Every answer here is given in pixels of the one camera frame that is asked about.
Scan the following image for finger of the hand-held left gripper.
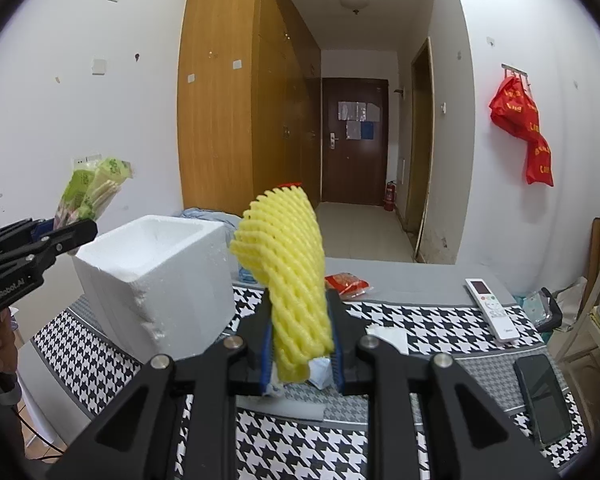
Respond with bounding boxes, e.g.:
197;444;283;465
25;218;99;261
0;217;46;251

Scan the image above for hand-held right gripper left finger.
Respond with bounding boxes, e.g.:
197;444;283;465
45;287;276;480

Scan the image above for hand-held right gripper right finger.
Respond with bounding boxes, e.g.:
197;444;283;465
325;289;561;480

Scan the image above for green plastic packet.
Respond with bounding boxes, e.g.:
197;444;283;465
54;157;133;231

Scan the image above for yellow foam net sleeve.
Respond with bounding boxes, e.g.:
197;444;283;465
229;185;337;382

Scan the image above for white foam box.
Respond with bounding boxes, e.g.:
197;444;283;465
72;214;238;361

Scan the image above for white paper napkin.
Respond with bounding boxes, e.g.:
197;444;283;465
365;326;410;356

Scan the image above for red snack packet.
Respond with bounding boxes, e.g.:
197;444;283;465
325;272;373;302

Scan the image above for houndstooth table cloth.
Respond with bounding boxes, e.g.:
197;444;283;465
30;282;593;480

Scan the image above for white remote control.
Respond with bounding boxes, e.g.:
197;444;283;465
464;277;522;345

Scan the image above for wooden wardrobe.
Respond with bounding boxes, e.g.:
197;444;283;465
177;0;323;221

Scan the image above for dark brown entrance door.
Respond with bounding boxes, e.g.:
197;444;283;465
321;77;390;206

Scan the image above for black smartphone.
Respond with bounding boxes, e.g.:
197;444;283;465
512;354;573;447

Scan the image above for wooden side door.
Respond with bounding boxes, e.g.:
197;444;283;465
405;37;436;261

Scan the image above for red plastic bags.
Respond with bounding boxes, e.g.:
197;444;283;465
489;74;555;187

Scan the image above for black cable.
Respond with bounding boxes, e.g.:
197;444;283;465
7;402;68;463

